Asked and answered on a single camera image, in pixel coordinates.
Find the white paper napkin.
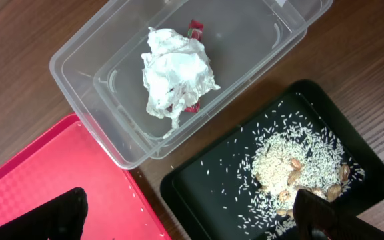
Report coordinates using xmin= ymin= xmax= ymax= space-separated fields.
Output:
xmin=141 ymin=27 xmax=220 ymax=139

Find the clear plastic waste bin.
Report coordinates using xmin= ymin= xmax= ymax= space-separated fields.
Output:
xmin=49 ymin=0 xmax=333 ymax=169

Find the black rectangular tray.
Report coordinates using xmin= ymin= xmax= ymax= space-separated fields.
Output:
xmin=161 ymin=80 xmax=384 ymax=239

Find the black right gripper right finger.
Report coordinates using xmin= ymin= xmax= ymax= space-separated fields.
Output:
xmin=293 ymin=189 xmax=384 ymax=240

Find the pile of rice leftovers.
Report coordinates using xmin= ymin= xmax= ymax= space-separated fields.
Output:
xmin=200 ymin=99 xmax=366 ymax=240

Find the red snack wrapper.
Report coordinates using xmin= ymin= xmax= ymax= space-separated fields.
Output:
xmin=167 ymin=19 xmax=204 ymax=113

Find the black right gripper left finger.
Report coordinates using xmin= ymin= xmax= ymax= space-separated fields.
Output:
xmin=0 ymin=187 xmax=88 ymax=240

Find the red plastic serving tray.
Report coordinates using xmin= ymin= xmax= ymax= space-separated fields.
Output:
xmin=0 ymin=114 xmax=170 ymax=239

